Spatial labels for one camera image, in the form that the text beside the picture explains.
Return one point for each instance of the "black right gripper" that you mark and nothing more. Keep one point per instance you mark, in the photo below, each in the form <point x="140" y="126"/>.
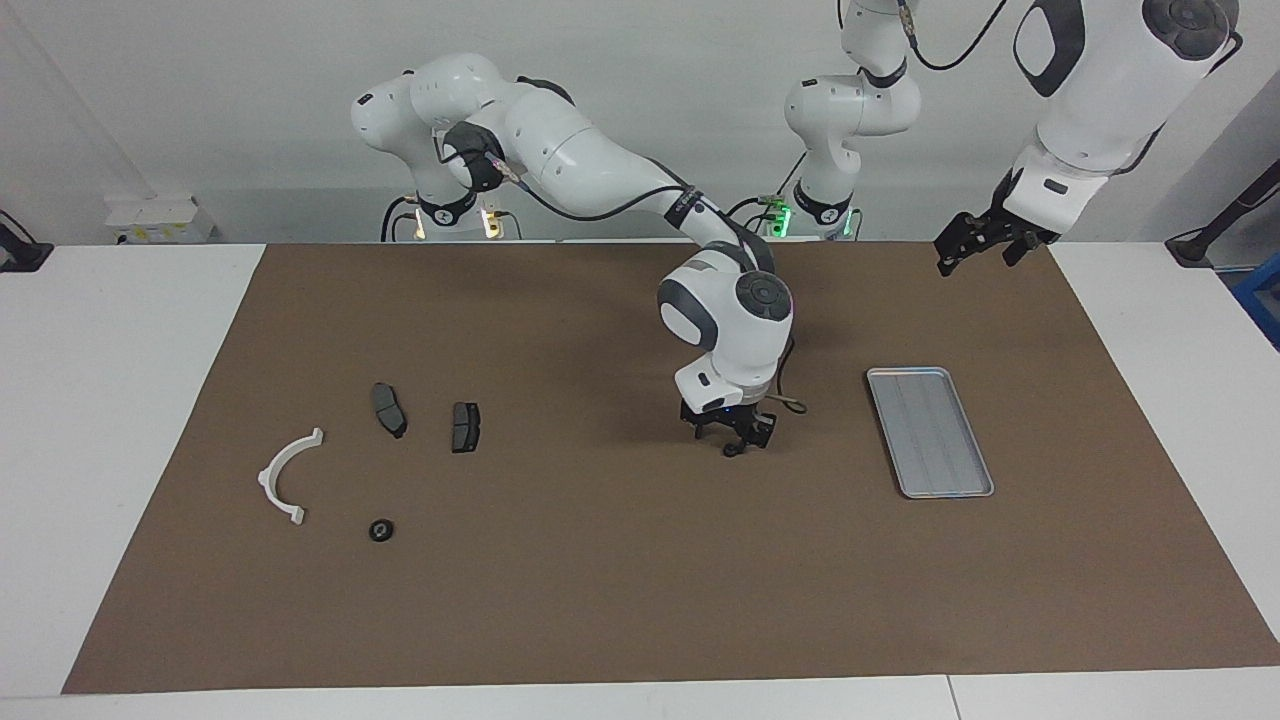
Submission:
<point x="725" y="415"/>

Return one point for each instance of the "small black round part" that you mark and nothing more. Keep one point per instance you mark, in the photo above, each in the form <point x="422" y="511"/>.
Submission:
<point x="381" y="530"/>

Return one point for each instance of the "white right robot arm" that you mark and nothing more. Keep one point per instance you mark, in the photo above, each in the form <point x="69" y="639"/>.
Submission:
<point x="590" y="150"/>

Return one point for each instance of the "black angled stand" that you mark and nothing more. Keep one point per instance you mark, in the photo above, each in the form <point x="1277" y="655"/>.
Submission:
<point x="1215" y="225"/>

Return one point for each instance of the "brown table mat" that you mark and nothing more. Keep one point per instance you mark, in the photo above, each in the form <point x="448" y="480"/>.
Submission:
<point x="600" y="600"/>

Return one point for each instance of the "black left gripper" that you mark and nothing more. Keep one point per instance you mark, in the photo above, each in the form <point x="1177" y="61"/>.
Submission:
<point x="1000" y="228"/>

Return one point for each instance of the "short dark brake pad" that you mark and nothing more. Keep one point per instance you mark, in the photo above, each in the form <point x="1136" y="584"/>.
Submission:
<point x="465" y="427"/>

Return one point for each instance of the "long dark brake pad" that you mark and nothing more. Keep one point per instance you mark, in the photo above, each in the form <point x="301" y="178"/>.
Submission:
<point x="389" y="410"/>

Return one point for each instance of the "white box with yellow labels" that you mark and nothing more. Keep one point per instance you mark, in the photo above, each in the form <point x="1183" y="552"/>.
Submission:
<point x="160" y="218"/>

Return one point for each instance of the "blue crate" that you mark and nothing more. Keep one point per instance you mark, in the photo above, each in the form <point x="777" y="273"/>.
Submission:
<point x="1262" y="295"/>

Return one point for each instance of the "black table clamp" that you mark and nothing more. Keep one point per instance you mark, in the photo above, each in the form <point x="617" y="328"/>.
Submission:
<point x="22" y="252"/>

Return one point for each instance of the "green lit connector box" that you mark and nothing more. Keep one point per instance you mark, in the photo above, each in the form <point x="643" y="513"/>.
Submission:
<point x="776" y="215"/>

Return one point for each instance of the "silver metal tray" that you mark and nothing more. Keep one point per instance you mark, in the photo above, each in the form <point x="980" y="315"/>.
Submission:
<point x="935" y="440"/>

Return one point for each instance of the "white semicircular bracket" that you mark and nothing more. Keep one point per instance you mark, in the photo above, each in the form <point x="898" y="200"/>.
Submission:
<point x="272" y="472"/>

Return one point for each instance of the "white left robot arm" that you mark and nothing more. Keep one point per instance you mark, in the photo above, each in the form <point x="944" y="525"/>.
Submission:
<point x="1110" y="90"/>

